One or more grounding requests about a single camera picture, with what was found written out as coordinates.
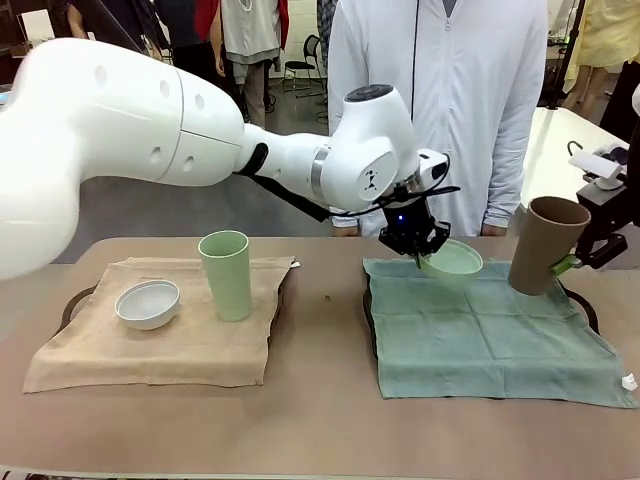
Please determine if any person in dark clothes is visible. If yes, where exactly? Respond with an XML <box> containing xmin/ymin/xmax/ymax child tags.
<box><xmin>64</xmin><ymin>0</ymin><xmax>176</xmax><ymax>64</ymax></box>

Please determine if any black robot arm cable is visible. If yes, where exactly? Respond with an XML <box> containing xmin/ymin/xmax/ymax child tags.
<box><xmin>234</xmin><ymin>142</ymin><xmax>462</xmax><ymax>224</ymax></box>

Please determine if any person's left forearm white sleeve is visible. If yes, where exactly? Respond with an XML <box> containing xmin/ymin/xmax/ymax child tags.
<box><xmin>482</xmin><ymin>114</ymin><xmax>529</xmax><ymax>229</ymax></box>

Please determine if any teal cloth mat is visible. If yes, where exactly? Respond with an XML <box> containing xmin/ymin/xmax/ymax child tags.
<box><xmin>362</xmin><ymin>257</ymin><xmax>640</xmax><ymax>409</ymax></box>

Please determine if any pale green tall cup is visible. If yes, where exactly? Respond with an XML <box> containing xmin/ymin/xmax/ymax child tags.
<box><xmin>197</xmin><ymin>229</ymin><xmax>253</xmax><ymax>322</ymax></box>

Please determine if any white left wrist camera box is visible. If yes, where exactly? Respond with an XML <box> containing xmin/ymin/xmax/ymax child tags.
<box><xmin>415</xmin><ymin>148</ymin><xmax>450</xmax><ymax>194</ymax></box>

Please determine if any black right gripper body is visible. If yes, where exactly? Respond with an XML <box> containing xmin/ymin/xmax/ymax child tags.
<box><xmin>574</xmin><ymin>183</ymin><xmax>630</xmax><ymax>241</ymax></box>

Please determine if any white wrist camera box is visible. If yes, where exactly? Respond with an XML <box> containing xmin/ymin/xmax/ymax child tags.
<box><xmin>568</xmin><ymin>152</ymin><xmax>627</xmax><ymax>191</ymax></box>
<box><xmin>415</xmin><ymin>148</ymin><xmax>450</xmax><ymax>194</ymax></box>

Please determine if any white background table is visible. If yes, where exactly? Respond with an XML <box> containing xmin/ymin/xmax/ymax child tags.
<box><xmin>519</xmin><ymin>106</ymin><xmax>640</xmax><ymax>206</ymax></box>

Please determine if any brown paper-look cup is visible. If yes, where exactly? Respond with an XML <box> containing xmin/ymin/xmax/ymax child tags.
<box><xmin>507</xmin><ymin>196</ymin><xmax>593</xmax><ymax>296</ymax></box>

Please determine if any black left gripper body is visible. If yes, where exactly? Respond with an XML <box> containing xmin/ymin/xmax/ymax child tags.
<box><xmin>377</xmin><ymin>192</ymin><xmax>451</xmax><ymax>259</ymax></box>

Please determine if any person in white jacket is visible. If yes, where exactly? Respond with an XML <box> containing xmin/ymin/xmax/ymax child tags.
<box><xmin>327</xmin><ymin>0</ymin><xmax>550</xmax><ymax>239</ymax></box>

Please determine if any pale green bowl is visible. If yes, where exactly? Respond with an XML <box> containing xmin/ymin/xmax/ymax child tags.
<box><xmin>418</xmin><ymin>238</ymin><xmax>485</xmax><ymax>289</ymax></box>

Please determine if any black tripod stand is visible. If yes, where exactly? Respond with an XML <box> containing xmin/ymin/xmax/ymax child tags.
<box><xmin>542</xmin><ymin>0</ymin><xmax>589</xmax><ymax>111</ymax></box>

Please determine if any beige linen cloth mat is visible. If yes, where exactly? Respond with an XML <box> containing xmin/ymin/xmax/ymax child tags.
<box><xmin>22</xmin><ymin>255</ymin><xmax>301</xmax><ymax>396</ymax></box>

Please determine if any black metal chair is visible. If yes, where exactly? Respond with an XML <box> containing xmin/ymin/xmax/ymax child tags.
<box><xmin>283</xmin><ymin>33</ymin><xmax>329</xmax><ymax>99</ymax></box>

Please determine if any person in red and white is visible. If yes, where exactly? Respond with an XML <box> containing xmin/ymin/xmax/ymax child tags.
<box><xmin>194</xmin><ymin>0</ymin><xmax>291</xmax><ymax>126</ymax></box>

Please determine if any white round bowl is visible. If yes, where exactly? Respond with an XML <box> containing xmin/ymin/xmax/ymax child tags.
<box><xmin>114</xmin><ymin>279</ymin><xmax>181</xmax><ymax>331</ymax></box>

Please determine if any person in yellow garment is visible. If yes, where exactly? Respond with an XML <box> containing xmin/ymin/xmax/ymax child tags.
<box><xmin>569</xmin><ymin>0</ymin><xmax>640</xmax><ymax>101</ymax></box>

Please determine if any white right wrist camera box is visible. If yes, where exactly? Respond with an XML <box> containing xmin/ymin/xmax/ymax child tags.
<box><xmin>568</xmin><ymin>152</ymin><xmax>627</xmax><ymax>191</ymax></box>

